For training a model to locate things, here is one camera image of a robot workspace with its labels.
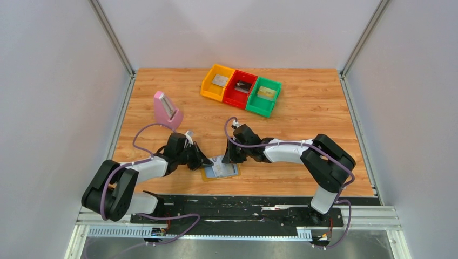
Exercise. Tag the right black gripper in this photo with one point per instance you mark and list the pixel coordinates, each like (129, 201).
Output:
(234, 151)

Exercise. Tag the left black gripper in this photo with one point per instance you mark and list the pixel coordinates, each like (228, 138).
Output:
(195, 157)

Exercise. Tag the yellow leather card holder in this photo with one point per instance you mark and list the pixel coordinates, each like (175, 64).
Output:
(207, 173)

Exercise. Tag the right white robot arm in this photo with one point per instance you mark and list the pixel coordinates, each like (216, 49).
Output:
(329, 165)

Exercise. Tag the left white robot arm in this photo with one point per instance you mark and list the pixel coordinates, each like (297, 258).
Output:
(111, 192)

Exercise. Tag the dark card in red bin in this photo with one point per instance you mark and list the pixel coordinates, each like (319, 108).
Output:
(243, 86)

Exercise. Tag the gold card in green bin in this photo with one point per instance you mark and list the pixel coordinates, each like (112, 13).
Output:
(266, 93)

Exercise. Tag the silver card in yellow bin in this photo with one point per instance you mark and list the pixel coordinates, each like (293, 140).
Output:
(220, 80)

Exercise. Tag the green plastic bin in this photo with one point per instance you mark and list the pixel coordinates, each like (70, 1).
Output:
(262, 106)

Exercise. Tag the pink wedge stand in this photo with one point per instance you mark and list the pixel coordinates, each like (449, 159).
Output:
(166, 112)

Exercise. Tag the red plastic bin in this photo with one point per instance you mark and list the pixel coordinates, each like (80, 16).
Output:
(236, 98)

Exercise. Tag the yellow plastic bin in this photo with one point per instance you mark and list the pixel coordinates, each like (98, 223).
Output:
(212, 91)

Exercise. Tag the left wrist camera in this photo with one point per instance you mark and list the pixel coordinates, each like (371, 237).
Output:
(189, 134)

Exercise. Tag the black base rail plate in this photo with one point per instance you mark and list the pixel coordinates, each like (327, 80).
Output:
(239, 215)

